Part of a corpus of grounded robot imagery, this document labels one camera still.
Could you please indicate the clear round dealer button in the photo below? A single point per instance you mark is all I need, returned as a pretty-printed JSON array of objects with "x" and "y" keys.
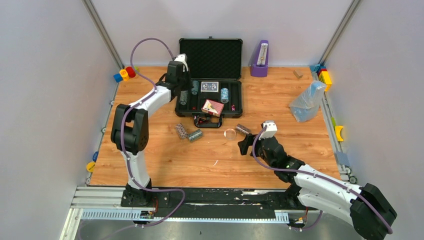
[{"x": 230, "y": 134}]

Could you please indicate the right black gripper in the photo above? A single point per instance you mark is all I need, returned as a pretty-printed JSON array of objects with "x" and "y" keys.
[{"x": 248, "y": 141}]

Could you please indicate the black red case tag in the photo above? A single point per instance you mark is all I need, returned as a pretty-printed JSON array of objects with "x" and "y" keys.
[{"x": 203, "y": 122}]

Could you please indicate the red playing card box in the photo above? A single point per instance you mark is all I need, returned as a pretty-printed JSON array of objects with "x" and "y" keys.
[{"x": 212, "y": 107}]

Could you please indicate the small wooden block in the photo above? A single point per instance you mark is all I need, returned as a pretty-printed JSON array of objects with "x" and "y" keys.
[{"x": 298, "y": 73}]

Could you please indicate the clear plastic bag blue contents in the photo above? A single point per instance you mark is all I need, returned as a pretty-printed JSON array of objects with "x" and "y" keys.
[{"x": 306, "y": 106}]

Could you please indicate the purple metronome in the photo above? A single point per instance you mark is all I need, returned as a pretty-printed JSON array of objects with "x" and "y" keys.
[{"x": 259, "y": 61}]

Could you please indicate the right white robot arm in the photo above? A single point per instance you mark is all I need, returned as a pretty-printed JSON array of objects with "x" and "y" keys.
[{"x": 365, "y": 208}]

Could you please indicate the brown chip stack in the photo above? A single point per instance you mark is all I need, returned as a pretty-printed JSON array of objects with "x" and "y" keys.
[{"x": 241, "y": 129}]

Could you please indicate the yellow blue round tags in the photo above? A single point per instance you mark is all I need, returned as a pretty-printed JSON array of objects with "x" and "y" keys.
[{"x": 91, "y": 164}]

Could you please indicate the coloured toy cylinders cluster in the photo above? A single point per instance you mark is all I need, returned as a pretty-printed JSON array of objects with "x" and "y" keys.
[{"x": 126, "y": 74}]

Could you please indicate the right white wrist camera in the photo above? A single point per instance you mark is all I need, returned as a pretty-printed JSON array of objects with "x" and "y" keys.
[{"x": 269, "y": 128}]

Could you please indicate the blue playing card deck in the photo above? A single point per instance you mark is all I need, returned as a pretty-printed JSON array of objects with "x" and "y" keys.
[{"x": 209, "y": 87}]

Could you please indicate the black caster wheels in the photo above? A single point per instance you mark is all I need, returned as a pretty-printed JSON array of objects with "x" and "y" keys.
[{"x": 351, "y": 178}]

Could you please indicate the light blue chip stack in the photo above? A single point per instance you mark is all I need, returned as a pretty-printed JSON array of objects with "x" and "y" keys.
[{"x": 224, "y": 95}]

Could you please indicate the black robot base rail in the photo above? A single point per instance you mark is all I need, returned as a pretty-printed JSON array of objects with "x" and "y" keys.
[{"x": 208, "y": 205}]

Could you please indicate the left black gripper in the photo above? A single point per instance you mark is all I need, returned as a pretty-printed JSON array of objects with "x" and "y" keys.
[{"x": 185, "y": 84}]

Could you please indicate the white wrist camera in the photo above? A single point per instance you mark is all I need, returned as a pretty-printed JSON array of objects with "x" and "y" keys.
[
  {"x": 182, "y": 58},
  {"x": 269, "y": 128}
]

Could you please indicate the coloured toy blocks stack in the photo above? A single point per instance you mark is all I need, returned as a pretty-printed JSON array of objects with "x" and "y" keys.
[{"x": 322, "y": 74}]

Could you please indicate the black poker set case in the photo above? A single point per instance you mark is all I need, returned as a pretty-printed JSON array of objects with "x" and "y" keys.
[{"x": 213, "y": 60}]

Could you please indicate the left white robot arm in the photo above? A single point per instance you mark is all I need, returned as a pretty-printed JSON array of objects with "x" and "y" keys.
[{"x": 130, "y": 131}]

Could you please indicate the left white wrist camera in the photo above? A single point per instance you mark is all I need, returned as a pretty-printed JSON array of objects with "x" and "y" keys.
[{"x": 182, "y": 58}]

